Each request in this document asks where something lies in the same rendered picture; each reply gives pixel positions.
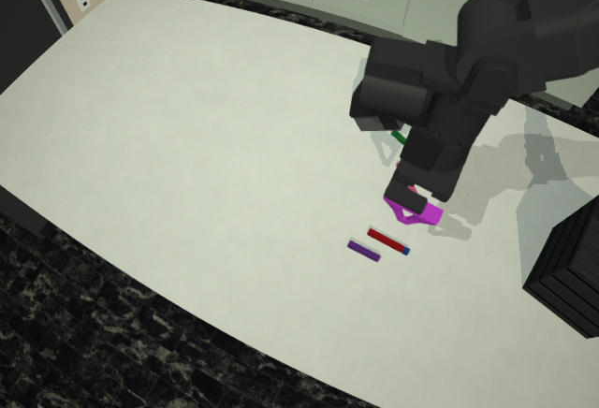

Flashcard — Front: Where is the green rod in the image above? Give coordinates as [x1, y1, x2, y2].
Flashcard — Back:
[391, 131, 406, 146]

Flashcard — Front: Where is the dark red rod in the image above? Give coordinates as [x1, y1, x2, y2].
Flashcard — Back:
[367, 228, 404, 253]

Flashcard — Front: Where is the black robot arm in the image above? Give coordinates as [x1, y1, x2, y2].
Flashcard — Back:
[349, 0, 599, 171]

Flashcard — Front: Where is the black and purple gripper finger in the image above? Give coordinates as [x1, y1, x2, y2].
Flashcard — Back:
[383, 195, 444, 226]

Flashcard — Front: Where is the purple rod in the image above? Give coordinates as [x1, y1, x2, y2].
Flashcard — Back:
[347, 241, 380, 262]

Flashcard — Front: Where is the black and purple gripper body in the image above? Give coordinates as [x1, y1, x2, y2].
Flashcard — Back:
[384, 113, 476, 215]

